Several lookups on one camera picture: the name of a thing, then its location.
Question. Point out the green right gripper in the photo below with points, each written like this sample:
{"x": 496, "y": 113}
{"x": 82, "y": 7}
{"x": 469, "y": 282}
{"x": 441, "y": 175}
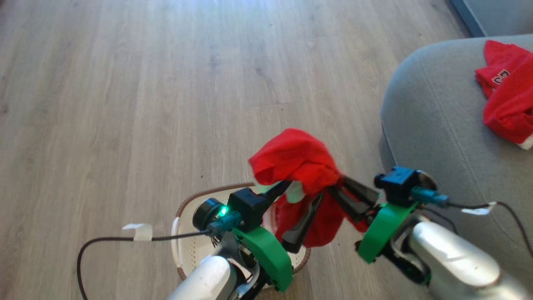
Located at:
{"x": 383, "y": 233}

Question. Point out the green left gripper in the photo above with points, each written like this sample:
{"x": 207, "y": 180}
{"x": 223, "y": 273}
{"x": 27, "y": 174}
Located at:
{"x": 266, "y": 254}

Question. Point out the plain red garment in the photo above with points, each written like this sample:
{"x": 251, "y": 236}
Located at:
{"x": 300, "y": 160}

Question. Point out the red garment with white stripe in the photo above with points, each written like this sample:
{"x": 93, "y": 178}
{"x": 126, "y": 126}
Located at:
{"x": 512, "y": 104}

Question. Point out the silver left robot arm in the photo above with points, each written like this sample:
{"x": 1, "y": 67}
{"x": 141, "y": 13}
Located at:
{"x": 208, "y": 277}

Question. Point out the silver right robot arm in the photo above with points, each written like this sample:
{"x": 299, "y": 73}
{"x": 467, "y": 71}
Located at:
{"x": 449, "y": 258}

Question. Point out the grey fabric sofa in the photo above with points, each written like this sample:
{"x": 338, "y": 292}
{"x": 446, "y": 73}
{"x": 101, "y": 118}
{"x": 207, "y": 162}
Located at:
{"x": 433, "y": 116}

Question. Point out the beige plastic laundry basket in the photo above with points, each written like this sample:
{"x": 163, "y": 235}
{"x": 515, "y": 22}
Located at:
{"x": 189, "y": 250}

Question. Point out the grey furniture side panel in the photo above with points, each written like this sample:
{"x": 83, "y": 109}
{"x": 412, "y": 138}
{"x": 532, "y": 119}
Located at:
{"x": 508, "y": 14}

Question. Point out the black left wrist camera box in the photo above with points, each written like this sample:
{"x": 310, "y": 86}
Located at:
{"x": 247, "y": 206}

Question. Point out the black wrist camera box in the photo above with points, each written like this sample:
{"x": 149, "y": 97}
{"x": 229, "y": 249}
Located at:
{"x": 397, "y": 181}
{"x": 247, "y": 206}

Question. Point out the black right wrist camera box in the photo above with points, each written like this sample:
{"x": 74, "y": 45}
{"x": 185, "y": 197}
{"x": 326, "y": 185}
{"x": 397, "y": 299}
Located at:
{"x": 397, "y": 181}

